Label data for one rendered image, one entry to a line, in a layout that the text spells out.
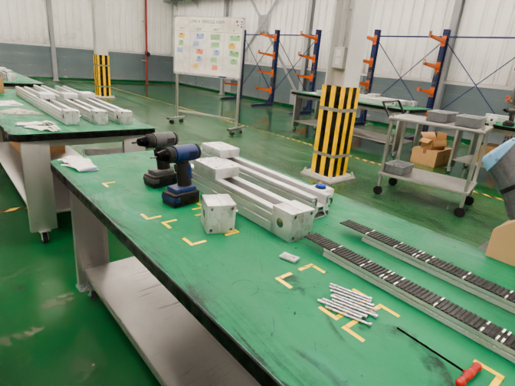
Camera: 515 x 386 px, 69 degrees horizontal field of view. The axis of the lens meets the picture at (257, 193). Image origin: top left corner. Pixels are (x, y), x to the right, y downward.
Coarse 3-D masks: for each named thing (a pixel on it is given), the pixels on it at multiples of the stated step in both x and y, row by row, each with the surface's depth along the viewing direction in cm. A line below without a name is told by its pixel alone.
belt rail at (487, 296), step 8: (368, 240) 119; (376, 240) 117; (384, 248) 115; (392, 248) 113; (400, 256) 111; (408, 256) 109; (416, 264) 108; (424, 264) 107; (432, 272) 104; (440, 272) 103; (448, 280) 101; (456, 280) 100; (464, 280) 98; (464, 288) 98; (472, 288) 97; (480, 288) 95; (480, 296) 95; (488, 296) 94; (496, 296) 93; (496, 304) 93; (504, 304) 91; (512, 304) 90
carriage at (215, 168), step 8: (200, 160) 151; (208, 160) 152; (216, 160) 153; (224, 160) 154; (200, 168) 149; (208, 168) 144; (216, 168) 141; (224, 168) 143; (232, 168) 145; (216, 176) 141; (224, 176) 144; (232, 176) 146
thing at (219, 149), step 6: (204, 144) 180; (210, 144) 180; (216, 144) 181; (222, 144) 182; (204, 150) 180; (210, 150) 176; (216, 150) 172; (222, 150) 171; (228, 150) 173; (234, 150) 175; (216, 156) 173; (222, 156) 172; (228, 156) 174; (234, 156) 176
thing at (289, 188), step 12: (204, 156) 182; (240, 168) 161; (252, 168) 166; (264, 168) 162; (252, 180) 156; (264, 180) 150; (276, 180) 147; (288, 180) 150; (276, 192) 145; (288, 192) 142; (300, 192) 136; (312, 192) 141; (324, 192) 138; (312, 204) 132; (324, 204) 137
